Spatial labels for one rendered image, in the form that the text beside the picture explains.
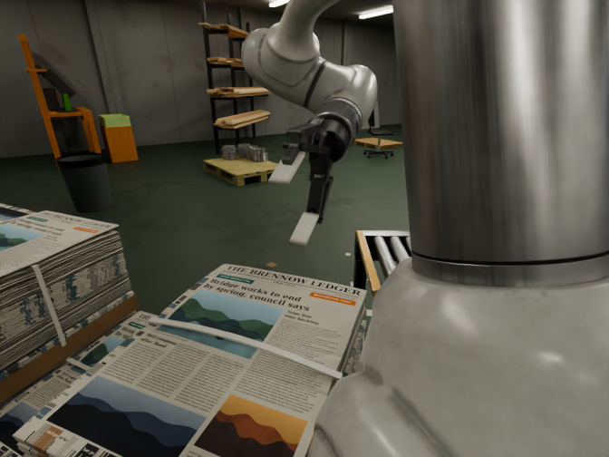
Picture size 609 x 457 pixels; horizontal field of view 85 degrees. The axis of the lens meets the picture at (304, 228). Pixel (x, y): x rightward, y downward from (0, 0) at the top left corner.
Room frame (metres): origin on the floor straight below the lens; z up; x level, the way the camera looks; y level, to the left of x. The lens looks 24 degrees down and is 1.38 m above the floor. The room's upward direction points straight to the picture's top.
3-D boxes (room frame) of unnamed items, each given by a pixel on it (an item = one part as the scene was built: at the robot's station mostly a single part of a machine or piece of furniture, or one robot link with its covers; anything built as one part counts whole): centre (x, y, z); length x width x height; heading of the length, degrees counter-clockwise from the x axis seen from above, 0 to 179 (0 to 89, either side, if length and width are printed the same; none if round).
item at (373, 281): (1.04, -0.22, 0.81); 0.43 x 0.03 x 0.02; 178
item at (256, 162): (5.49, 1.01, 0.19); 1.36 x 0.96 x 0.38; 34
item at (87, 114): (6.79, 4.28, 1.03); 1.63 x 1.42 x 2.06; 33
